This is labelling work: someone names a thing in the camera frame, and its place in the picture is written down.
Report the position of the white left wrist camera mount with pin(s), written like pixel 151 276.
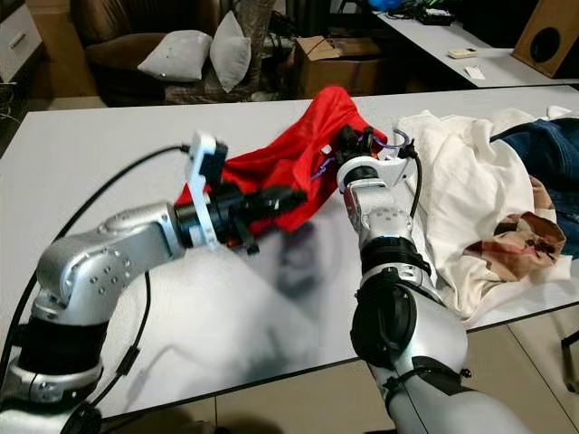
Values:
pixel 204 181

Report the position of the brown leather armchair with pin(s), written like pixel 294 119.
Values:
pixel 113 54

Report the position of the wooden speaker box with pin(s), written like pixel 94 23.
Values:
pixel 547 41

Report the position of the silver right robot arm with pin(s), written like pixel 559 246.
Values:
pixel 384 217

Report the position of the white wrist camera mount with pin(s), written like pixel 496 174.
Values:
pixel 204 181
pixel 396 169

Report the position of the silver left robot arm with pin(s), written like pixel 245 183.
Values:
pixel 90 262

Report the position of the beige plaid garment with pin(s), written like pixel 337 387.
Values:
pixel 520 240

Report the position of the brown cardboard box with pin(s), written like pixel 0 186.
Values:
pixel 335 72

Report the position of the blue box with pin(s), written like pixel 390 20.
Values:
pixel 387 4

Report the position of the red garment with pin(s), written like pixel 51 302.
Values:
pixel 289 145

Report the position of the white cabinet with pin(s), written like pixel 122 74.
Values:
pixel 20 41

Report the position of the purple plastic hanger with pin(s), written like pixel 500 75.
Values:
pixel 401 145

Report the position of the white knit garment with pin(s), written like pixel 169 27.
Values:
pixel 461 190

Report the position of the white paper card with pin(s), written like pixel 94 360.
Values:
pixel 474 71

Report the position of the beige remote control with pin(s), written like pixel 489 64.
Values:
pixel 463 52

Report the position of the blue denim jeans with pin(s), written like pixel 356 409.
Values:
pixel 543 154

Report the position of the white square pillow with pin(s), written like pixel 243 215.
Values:
pixel 229 52
pixel 176 56

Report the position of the grey side table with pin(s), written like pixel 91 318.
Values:
pixel 507 68

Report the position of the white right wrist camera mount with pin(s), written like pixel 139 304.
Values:
pixel 396 169

